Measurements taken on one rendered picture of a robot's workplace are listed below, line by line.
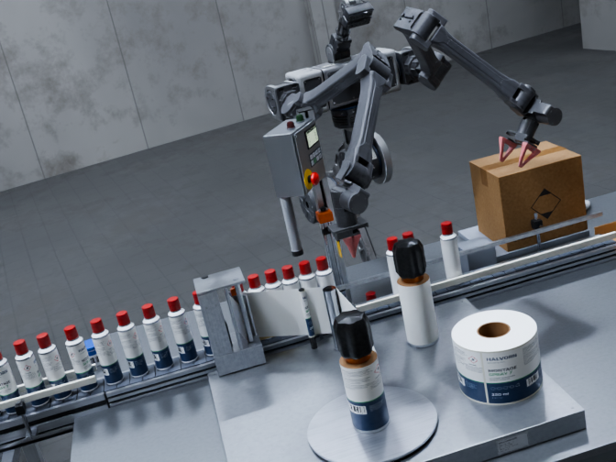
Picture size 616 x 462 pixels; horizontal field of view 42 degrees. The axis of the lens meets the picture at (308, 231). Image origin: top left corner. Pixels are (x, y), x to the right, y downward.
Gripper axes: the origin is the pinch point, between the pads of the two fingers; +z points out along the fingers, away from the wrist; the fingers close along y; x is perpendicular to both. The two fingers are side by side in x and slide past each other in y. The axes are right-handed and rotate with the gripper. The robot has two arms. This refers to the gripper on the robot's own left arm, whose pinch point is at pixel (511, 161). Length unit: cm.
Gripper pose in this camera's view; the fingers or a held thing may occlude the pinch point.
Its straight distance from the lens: 269.6
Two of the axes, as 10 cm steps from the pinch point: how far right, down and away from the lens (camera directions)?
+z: -4.2, 9.1, 0.7
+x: 8.1, 3.3, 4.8
